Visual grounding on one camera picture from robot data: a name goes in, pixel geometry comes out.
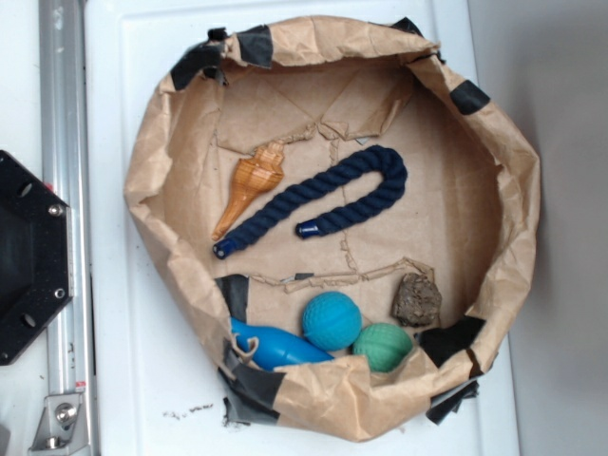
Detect orange conch shell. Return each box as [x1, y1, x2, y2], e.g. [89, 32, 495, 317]
[212, 141, 285, 240]

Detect metal corner bracket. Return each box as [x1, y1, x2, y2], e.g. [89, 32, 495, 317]
[28, 393, 89, 455]

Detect aluminium extrusion rail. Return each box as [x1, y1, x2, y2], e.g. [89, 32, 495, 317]
[38, 1, 100, 455]

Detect blue plastic bowling pin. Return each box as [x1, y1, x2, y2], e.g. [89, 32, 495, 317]
[231, 317, 333, 371]

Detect grey brown rock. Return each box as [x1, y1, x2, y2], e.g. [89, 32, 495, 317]
[390, 273, 442, 327]

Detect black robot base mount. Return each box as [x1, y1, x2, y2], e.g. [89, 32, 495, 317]
[1, 150, 71, 366]

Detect green textured ball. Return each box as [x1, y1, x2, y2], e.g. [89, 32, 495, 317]
[352, 323, 413, 373]

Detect blue textured ball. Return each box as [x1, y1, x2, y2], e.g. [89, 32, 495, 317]
[301, 291, 363, 352]

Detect brown paper bag bin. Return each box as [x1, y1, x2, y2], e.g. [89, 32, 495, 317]
[124, 16, 541, 442]

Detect dark blue twisted rope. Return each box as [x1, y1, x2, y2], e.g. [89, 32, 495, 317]
[212, 145, 409, 261]

